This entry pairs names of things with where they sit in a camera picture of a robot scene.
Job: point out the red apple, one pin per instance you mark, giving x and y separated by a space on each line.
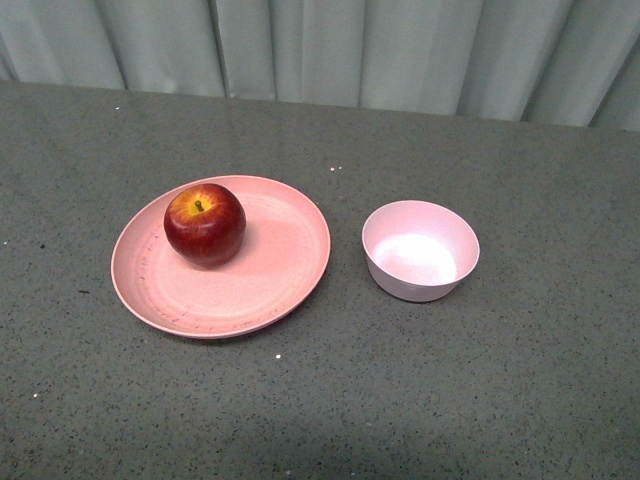
205 224

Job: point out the pink bowl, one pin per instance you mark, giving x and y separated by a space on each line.
418 251

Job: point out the pink plate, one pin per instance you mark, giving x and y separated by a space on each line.
283 257

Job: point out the white curtain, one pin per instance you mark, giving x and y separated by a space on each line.
561 62

